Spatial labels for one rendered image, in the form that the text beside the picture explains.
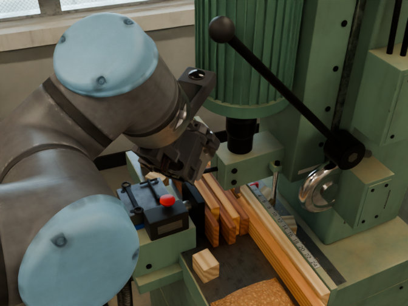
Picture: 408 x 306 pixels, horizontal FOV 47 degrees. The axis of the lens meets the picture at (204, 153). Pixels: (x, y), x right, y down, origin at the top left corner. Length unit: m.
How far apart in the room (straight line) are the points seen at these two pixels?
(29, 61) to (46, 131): 1.81
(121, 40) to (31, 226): 0.19
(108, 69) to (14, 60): 1.83
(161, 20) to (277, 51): 1.47
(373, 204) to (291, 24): 0.39
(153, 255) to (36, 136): 0.55
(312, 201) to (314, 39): 0.32
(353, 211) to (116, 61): 0.64
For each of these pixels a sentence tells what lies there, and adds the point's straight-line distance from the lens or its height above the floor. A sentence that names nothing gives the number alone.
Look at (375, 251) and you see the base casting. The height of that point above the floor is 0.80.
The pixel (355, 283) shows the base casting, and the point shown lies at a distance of 1.11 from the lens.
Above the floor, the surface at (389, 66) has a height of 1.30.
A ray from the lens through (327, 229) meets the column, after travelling 1.11.
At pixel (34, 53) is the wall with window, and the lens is 2.24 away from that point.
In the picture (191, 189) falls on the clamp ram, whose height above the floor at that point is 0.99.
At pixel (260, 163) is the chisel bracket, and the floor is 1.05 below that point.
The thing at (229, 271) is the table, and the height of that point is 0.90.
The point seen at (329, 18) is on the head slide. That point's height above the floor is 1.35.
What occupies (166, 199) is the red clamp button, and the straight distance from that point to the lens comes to 0.90.
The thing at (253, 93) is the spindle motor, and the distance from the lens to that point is 0.78.
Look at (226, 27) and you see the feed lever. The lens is 0.61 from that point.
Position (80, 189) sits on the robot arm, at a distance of 0.36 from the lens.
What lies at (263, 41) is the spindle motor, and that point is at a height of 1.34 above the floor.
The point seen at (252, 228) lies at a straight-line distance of 0.98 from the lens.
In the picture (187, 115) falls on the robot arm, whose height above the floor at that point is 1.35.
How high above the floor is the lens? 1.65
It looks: 38 degrees down
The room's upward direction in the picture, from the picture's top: straight up
